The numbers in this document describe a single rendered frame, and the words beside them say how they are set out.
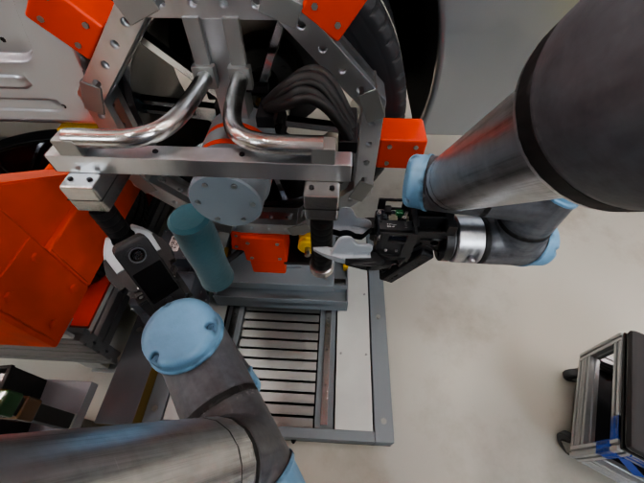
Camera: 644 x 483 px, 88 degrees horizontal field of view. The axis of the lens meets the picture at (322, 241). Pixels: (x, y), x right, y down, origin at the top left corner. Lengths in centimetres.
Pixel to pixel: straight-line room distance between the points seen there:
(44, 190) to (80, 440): 78
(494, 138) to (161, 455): 26
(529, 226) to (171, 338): 45
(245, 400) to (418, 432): 102
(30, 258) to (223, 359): 61
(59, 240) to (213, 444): 76
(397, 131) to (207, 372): 53
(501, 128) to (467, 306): 134
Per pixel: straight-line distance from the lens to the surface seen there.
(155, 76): 94
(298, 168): 46
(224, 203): 61
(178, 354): 35
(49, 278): 94
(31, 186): 93
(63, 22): 70
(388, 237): 50
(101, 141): 54
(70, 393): 102
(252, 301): 130
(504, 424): 143
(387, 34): 68
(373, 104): 62
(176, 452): 24
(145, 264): 52
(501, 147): 23
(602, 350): 143
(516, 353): 153
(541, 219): 52
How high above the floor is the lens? 127
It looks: 53 degrees down
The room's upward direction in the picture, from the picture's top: straight up
